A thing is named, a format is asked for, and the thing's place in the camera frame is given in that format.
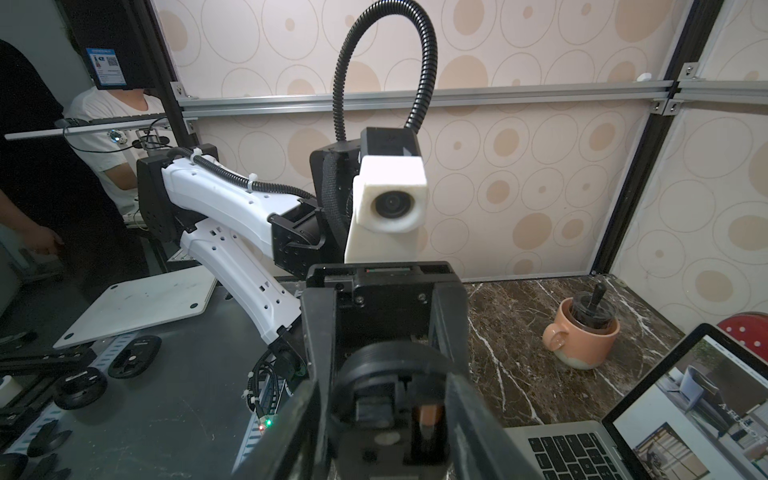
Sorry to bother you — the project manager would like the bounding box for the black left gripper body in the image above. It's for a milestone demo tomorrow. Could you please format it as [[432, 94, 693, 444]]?
[[306, 261, 462, 354]]

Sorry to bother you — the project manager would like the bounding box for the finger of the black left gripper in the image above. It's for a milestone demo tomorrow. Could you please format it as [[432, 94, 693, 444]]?
[[431, 282, 469, 377], [301, 287, 337, 408]]

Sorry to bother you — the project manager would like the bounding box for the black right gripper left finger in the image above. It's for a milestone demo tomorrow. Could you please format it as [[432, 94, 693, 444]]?
[[231, 380, 321, 480]]

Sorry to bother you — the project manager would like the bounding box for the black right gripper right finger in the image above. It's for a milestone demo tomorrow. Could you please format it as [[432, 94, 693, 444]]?
[[445, 374, 540, 479]]

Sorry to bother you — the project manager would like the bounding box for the black wireless mouse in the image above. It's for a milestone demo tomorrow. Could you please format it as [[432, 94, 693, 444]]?
[[328, 341, 455, 479]]

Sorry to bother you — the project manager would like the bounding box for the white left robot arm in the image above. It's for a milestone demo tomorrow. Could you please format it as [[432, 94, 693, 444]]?
[[138, 1, 438, 419]]

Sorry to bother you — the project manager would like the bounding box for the silver laptop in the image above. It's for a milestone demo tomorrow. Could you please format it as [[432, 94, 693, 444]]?
[[507, 324, 767, 479]]

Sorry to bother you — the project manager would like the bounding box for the pink ceramic mug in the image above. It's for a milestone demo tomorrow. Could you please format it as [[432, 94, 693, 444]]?
[[542, 297, 621, 370]]

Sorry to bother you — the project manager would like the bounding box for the white flat board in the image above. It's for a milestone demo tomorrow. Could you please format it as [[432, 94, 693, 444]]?
[[53, 266, 216, 350]]

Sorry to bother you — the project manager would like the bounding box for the person in white shirt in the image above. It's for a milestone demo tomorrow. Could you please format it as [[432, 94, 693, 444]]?
[[65, 87, 177, 227]]

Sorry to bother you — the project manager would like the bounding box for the person in black shirt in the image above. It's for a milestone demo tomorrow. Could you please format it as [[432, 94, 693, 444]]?
[[1, 42, 149, 302]]

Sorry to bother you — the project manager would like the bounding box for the red polka dot toaster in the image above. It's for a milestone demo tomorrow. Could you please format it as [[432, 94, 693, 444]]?
[[718, 312, 768, 362]]

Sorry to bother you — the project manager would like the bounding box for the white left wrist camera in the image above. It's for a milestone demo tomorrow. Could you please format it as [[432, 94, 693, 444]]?
[[344, 127, 429, 263]]

